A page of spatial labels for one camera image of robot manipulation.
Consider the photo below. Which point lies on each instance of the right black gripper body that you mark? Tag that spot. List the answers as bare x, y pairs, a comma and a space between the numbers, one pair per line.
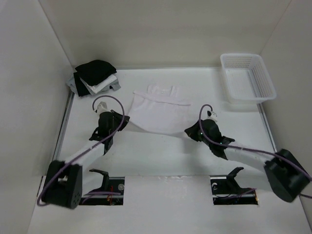
207, 142

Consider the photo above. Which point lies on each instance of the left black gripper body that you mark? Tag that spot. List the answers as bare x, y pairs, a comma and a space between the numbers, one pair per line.
113, 129

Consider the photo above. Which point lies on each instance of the white tank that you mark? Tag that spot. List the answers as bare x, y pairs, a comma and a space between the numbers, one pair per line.
99, 87
160, 111

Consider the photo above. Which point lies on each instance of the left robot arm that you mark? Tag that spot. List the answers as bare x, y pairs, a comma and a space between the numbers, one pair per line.
65, 185

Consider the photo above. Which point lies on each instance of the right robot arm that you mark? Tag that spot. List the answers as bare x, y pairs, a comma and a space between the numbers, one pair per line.
283, 174

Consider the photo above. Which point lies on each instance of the white folded tank top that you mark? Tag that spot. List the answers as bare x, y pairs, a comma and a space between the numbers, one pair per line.
99, 87

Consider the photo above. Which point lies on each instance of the lower black folded tank top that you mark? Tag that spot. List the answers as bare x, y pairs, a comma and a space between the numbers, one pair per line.
81, 88

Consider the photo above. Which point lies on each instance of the black folded tank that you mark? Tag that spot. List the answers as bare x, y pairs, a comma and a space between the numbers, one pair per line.
95, 72
81, 88

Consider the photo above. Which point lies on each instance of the grey folded tank top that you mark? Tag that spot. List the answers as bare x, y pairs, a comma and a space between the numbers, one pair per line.
114, 86

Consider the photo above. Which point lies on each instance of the white plastic basket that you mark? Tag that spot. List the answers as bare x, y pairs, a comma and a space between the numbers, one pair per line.
246, 79

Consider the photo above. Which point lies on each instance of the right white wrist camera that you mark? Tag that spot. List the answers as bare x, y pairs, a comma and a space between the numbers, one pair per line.
212, 116

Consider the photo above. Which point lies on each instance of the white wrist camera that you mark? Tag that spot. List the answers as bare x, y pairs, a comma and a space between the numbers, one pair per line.
212, 116
101, 108

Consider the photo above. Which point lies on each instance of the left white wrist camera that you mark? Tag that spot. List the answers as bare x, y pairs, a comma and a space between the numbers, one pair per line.
101, 108

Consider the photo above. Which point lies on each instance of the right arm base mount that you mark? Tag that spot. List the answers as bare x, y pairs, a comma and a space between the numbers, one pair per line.
226, 191

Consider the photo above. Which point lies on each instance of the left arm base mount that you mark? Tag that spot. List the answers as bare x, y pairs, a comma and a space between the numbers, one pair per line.
112, 194

